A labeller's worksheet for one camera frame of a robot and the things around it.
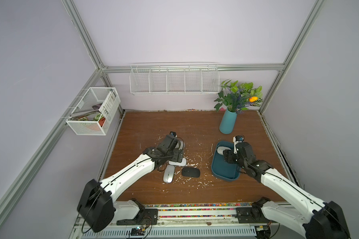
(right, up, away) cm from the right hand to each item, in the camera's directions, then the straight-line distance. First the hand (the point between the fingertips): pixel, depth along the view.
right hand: (228, 150), depth 85 cm
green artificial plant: (+4, +30, -2) cm, 31 cm away
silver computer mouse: (-34, -14, +2) cm, 37 cm away
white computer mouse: (-26, -9, +6) cm, 29 cm away
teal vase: (+4, +16, +14) cm, 22 cm away
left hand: (-32, -1, -3) cm, 32 cm away
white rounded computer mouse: (-2, -1, +9) cm, 10 cm away
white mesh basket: (-72, +19, -10) cm, 76 cm away
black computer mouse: (-22, -13, +3) cm, 26 cm away
